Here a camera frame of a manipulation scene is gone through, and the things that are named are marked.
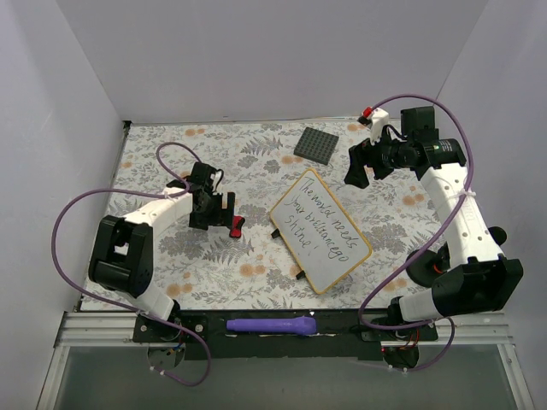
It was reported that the dark grey studded baseplate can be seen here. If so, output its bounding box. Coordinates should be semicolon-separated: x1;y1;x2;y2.
293;127;339;166

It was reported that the red black felt eraser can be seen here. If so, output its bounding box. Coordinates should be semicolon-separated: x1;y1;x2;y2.
229;215;245;238

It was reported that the black round stand base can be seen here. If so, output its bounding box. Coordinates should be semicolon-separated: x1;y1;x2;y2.
406;249;450;288

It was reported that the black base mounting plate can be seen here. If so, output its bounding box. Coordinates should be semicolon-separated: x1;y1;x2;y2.
132;310;440;362

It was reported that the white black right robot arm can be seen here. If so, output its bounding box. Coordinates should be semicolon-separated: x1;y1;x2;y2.
344;106;523;340

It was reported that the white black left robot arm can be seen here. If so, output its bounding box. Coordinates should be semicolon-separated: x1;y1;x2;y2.
88;161;245;342

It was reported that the purple marker pen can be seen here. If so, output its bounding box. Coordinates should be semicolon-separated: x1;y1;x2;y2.
226;316;317;336

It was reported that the floral patterned table mat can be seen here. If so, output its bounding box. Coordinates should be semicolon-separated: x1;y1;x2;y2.
85;122;473;319

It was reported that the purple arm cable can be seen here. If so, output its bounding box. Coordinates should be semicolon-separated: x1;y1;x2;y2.
50;142;213;388
357;92;476;372

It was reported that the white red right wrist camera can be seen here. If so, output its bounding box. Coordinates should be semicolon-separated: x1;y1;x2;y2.
357;107;390;144

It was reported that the aluminium frame rail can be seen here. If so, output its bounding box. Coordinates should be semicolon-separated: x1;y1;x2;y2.
54;312;145;348

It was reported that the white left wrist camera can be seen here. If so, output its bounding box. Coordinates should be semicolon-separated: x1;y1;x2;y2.
213;169;224;190

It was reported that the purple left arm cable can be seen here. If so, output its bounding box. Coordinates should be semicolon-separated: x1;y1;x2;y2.
50;142;213;388

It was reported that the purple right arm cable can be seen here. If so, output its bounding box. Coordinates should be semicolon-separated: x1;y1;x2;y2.
357;92;476;372

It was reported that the yellow framed small whiteboard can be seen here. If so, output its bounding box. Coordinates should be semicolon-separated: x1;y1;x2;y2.
269;168;373;294

